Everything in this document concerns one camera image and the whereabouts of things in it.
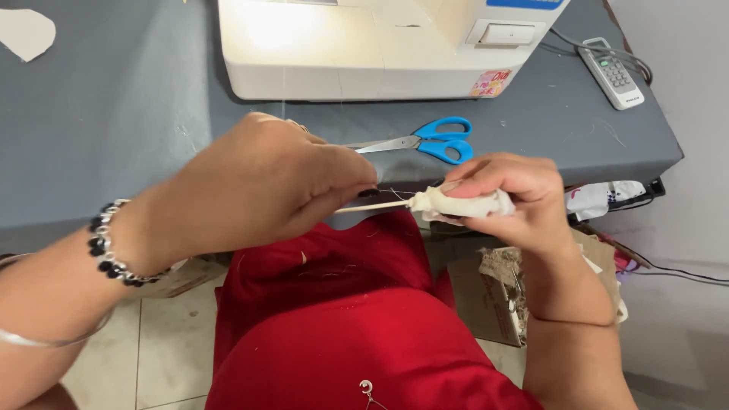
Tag person's left hand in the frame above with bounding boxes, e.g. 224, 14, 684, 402
117, 112, 380, 276

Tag person's right hand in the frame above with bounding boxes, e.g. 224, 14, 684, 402
443, 151, 576, 257

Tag small white fabric piece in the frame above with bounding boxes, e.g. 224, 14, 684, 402
408, 186, 517, 224

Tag thin wooden stick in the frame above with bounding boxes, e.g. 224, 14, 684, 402
334, 200, 412, 215

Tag white plastic bag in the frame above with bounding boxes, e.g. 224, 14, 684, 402
565, 180, 648, 222

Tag cardboard box with scraps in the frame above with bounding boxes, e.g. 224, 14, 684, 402
447, 228, 628, 348

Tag black power strip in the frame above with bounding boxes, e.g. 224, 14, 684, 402
606, 178, 666, 211

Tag white remote control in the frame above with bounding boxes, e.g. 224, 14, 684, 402
577, 37, 645, 110

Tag red garment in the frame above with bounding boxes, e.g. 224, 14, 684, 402
205, 211, 544, 410

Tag white sewing machine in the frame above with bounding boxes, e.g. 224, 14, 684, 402
218, 0, 571, 102

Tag silver pendant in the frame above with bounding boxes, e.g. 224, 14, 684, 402
359, 380, 389, 410

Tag silver bangle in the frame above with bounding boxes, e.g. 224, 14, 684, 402
0, 253, 115, 349

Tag beige paper pattern piece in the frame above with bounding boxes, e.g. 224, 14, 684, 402
0, 8, 57, 63

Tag blue handled scissors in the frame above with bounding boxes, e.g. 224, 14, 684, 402
342, 117, 475, 166

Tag black cable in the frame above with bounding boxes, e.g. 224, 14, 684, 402
538, 27, 653, 86

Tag black and silver beaded bracelet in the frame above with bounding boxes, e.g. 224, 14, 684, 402
87, 199, 172, 288

